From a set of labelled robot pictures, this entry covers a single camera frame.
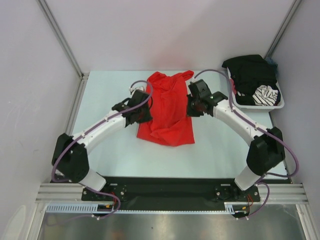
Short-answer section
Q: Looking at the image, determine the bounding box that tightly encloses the striped white black garment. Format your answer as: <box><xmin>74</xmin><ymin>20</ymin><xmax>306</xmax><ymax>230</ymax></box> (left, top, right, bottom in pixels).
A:
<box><xmin>252</xmin><ymin>85</ymin><xmax>281</xmax><ymax>107</ymax></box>

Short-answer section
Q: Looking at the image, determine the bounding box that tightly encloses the purple cable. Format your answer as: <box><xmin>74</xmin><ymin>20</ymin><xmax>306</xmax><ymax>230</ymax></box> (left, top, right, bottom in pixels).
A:
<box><xmin>191</xmin><ymin>69</ymin><xmax>300</xmax><ymax>221</ymax></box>
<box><xmin>51</xmin><ymin>79</ymin><xmax>154</xmax><ymax>221</ymax></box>

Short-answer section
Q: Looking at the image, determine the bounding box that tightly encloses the grey slotted cable duct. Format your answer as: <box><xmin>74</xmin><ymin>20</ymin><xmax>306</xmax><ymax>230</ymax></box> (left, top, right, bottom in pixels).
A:
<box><xmin>45</xmin><ymin>203</ymin><xmax>249</xmax><ymax>215</ymax></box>

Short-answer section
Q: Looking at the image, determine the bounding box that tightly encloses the pink garment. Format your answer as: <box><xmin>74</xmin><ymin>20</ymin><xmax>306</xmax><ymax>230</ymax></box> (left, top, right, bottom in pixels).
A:
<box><xmin>229</xmin><ymin>78</ymin><xmax>237</xmax><ymax>95</ymax></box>

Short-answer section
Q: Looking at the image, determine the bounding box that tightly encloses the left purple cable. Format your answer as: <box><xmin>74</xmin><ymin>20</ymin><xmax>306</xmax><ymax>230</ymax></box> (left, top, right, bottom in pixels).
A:
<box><xmin>51</xmin><ymin>79</ymin><xmax>154</xmax><ymax>221</ymax></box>

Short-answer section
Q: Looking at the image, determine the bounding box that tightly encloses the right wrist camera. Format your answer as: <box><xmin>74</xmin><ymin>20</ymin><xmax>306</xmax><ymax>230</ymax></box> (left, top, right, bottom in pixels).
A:
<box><xmin>190</xmin><ymin>78</ymin><xmax>198</xmax><ymax>84</ymax></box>

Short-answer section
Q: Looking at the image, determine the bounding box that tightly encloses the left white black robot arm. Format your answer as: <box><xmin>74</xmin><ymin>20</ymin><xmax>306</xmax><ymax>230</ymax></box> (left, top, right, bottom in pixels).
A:
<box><xmin>51</xmin><ymin>89</ymin><xmax>153</xmax><ymax>200</ymax></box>

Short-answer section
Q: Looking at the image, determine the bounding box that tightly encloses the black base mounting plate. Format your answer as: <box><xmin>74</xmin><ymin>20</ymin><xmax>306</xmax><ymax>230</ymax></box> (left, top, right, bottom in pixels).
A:
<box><xmin>79</xmin><ymin>176</ymin><xmax>261</xmax><ymax>210</ymax></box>

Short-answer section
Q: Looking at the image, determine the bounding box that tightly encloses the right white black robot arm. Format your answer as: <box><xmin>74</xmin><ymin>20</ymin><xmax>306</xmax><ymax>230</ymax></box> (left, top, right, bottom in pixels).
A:
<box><xmin>187</xmin><ymin>79</ymin><xmax>285</xmax><ymax>201</ymax></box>

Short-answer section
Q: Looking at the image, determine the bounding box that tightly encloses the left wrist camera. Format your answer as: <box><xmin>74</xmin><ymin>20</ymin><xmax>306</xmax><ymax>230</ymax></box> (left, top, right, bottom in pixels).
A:
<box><xmin>129</xmin><ymin>86</ymin><xmax>145</xmax><ymax>94</ymax></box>

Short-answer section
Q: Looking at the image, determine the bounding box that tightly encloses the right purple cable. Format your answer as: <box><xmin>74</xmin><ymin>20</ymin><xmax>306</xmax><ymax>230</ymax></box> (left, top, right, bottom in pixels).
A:
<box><xmin>191</xmin><ymin>69</ymin><xmax>300</xmax><ymax>221</ymax></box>

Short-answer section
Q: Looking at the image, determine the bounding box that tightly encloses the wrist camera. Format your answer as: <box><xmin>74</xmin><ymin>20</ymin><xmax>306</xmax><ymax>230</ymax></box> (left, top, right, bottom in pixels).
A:
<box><xmin>190</xmin><ymin>78</ymin><xmax>198</xmax><ymax>84</ymax></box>
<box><xmin>129</xmin><ymin>86</ymin><xmax>145</xmax><ymax>94</ymax></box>

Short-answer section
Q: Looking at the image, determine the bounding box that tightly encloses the blue denim garment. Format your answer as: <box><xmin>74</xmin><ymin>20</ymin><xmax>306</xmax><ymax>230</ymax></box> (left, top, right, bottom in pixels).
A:
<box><xmin>264</xmin><ymin>57</ymin><xmax>279</xmax><ymax>76</ymax></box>

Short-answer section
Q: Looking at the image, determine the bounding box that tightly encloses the white laundry basket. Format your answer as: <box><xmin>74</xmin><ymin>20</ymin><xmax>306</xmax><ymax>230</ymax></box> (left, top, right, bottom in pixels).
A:
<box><xmin>226</xmin><ymin>67</ymin><xmax>286</xmax><ymax>110</ymax></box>

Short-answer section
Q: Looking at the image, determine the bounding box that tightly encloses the red tank top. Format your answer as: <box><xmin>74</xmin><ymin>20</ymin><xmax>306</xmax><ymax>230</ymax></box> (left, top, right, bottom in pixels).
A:
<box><xmin>136</xmin><ymin>70</ymin><xmax>195</xmax><ymax>147</ymax></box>

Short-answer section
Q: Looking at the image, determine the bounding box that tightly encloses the black tank top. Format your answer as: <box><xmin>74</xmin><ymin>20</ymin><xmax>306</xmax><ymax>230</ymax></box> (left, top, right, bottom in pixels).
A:
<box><xmin>221</xmin><ymin>54</ymin><xmax>281</xmax><ymax>106</ymax></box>

